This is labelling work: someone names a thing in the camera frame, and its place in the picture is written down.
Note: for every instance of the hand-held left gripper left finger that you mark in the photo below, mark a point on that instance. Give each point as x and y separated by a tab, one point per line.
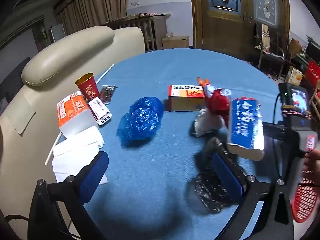
93	175

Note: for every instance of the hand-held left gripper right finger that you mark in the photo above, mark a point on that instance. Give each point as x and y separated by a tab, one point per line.
226	177

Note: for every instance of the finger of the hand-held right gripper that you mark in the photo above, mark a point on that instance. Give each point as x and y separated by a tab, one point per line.
277	131

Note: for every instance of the black plastic bag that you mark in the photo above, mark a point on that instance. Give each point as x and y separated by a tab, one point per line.
210	195

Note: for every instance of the white plastic bag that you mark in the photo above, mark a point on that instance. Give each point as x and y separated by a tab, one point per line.
207	122

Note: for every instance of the red plastic bag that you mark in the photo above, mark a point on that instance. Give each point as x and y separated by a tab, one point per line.
218	102

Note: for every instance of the blue plastic bag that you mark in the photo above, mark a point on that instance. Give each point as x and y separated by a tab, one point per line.
140	122

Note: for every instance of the red plastic mesh basket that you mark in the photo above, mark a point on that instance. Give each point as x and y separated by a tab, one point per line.
305	205

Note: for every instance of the orange and white medicine box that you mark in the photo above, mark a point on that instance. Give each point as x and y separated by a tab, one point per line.
185	100

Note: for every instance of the small orange wrapper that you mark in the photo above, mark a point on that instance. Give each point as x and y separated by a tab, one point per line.
201	81

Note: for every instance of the person's right hand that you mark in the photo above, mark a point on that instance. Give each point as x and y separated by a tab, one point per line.
312	162

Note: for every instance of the large unfolded white napkin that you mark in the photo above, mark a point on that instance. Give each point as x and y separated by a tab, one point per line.
72	162

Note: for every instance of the wooden chair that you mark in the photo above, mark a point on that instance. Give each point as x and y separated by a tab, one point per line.
315	100

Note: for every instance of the white paper straw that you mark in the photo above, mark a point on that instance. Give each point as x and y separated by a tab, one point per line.
105	73
52	150

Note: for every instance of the orange printed carton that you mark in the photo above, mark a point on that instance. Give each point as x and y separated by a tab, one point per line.
293	76

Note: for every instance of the orange and white tissue pack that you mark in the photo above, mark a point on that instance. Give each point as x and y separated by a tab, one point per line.
75	117

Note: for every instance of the blue tablecloth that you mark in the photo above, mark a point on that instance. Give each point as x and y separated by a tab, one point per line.
155	167

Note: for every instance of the red gift box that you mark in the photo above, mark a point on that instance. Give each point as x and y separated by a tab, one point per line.
313	73

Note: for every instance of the white barcode label packet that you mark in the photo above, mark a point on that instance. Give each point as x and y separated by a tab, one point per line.
100	110

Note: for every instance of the beige leather sofa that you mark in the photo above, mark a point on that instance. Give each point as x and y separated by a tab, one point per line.
30	135

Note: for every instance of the dark metal chair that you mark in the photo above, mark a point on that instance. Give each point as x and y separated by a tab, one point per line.
275	55

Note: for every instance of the dark snack wrapper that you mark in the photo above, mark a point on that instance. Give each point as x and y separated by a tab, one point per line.
108	93

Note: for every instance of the black monitor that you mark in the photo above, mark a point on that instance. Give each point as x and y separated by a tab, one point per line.
313	51

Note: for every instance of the red paper cup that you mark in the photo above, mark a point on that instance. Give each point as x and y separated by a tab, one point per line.
88	87

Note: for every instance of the striped scarf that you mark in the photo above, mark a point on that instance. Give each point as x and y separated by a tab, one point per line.
265	37

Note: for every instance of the wooden door with stained glass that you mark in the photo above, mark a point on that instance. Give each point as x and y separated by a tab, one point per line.
222	30

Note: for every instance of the brown cardboard box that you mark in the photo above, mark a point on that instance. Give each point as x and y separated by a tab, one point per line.
175	42

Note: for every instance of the white refrigerator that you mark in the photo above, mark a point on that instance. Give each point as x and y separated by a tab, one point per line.
58	32

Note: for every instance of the slatted radiator cover cabinet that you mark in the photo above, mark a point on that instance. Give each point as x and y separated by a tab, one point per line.
157	30

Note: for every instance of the red patterned cloth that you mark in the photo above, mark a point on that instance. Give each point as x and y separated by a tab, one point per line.
150	14

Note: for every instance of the beige curtain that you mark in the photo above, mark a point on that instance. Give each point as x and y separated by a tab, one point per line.
95	2

